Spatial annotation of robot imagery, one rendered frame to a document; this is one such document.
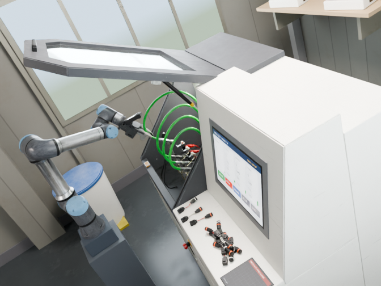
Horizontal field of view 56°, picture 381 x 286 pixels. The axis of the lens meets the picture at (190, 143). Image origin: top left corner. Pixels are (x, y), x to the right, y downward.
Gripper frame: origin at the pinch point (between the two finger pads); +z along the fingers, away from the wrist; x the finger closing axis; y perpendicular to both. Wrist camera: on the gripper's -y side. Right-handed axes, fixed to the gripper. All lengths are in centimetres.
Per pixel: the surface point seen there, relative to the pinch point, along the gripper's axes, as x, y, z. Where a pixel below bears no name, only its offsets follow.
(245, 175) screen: 70, -40, 44
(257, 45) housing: -7, -75, 28
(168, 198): 25.6, 17.7, 27.2
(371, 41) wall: -167, -111, 128
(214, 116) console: 49, -47, 23
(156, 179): 5.5, 22.7, 16.1
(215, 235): 64, -4, 51
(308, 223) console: 84, -42, 69
